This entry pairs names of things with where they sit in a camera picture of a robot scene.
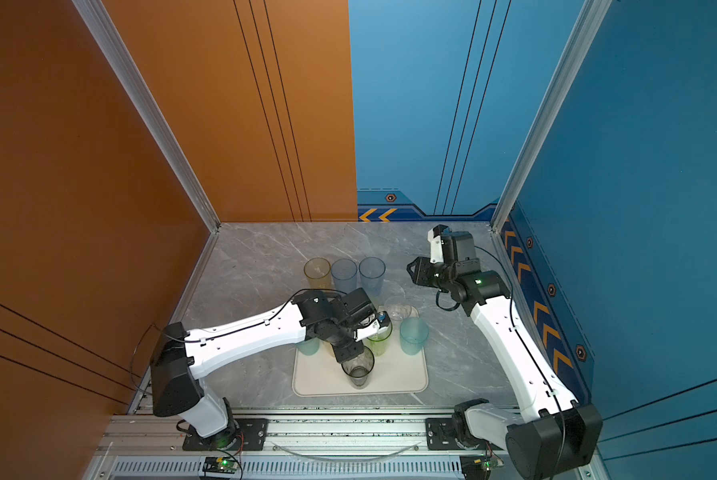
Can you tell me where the teal tall cup back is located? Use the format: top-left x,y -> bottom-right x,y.
296,338 -> 322,356

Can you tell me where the teal tall cup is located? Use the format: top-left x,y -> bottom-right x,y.
296,338 -> 322,356
400,317 -> 430,356

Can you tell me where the green tall cup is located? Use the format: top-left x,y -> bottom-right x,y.
365,326 -> 393,357

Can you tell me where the grey smoky tall cup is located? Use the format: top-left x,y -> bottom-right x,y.
342,346 -> 376,389

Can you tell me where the clear dimpled small cup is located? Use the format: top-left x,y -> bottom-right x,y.
381,280 -> 407,305

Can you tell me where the clear faceted small cup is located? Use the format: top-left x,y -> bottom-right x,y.
384,295 -> 414,322

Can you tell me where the teal tall cup front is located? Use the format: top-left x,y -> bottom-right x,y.
400,317 -> 430,356

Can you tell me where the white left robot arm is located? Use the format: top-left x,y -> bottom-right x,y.
146,288 -> 391,440

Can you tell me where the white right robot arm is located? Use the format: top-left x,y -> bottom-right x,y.
407,225 -> 603,479

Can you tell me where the white rectangular tray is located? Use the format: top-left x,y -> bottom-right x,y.
292,322 -> 429,397

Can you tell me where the blue tall cup left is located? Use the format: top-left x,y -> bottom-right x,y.
330,258 -> 359,294

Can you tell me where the blue tall cup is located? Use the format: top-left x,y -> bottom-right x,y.
358,257 -> 387,298
330,258 -> 359,294

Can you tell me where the yellow tall cup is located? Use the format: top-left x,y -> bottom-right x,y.
304,257 -> 332,290

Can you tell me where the blue tall cup right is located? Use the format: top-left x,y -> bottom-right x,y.
358,257 -> 387,298

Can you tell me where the left green circuit board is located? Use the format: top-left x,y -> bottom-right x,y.
202,455 -> 244,479

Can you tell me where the green circuit board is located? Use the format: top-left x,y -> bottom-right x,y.
202,455 -> 244,479
460,456 -> 505,480

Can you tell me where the right green circuit board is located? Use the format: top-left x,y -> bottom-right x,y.
460,456 -> 505,480

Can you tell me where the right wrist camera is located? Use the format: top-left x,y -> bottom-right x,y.
428,224 -> 449,264

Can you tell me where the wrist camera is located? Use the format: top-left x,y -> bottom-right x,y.
428,224 -> 449,264
356,311 -> 392,341

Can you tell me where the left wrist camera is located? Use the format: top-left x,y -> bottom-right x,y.
356,311 -> 392,341

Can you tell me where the clear tube on rail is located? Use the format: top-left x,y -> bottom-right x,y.
272,443 -> 420,464

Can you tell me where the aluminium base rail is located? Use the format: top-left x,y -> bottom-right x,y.
84,407 -> 520,479

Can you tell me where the right aluminium corner post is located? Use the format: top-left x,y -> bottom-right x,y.
490,0 -> 613,233

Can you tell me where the aluminium corner post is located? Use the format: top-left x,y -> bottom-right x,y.
490,0 -> 613,233
72,0 -> 220,234

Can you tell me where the left aluminium corner post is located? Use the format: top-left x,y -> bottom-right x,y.
72,0 -> 220,234

